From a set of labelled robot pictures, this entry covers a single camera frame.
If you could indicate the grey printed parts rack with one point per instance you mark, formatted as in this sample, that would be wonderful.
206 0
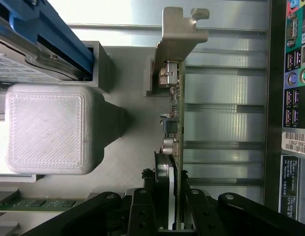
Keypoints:
49 127

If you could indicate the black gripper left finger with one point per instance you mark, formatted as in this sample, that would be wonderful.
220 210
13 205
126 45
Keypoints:
140 214

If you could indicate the black and grey PC case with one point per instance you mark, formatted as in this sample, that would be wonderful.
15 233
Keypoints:
275 73

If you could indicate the silver hard disk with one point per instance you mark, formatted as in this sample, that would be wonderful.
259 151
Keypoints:
14 66

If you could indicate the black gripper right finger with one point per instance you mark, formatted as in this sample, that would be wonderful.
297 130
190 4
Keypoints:
201 214

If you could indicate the green RAM stick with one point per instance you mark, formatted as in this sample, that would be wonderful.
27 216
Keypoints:
39 204

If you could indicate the blue disk carrier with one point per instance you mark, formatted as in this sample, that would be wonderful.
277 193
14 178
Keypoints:
56 32

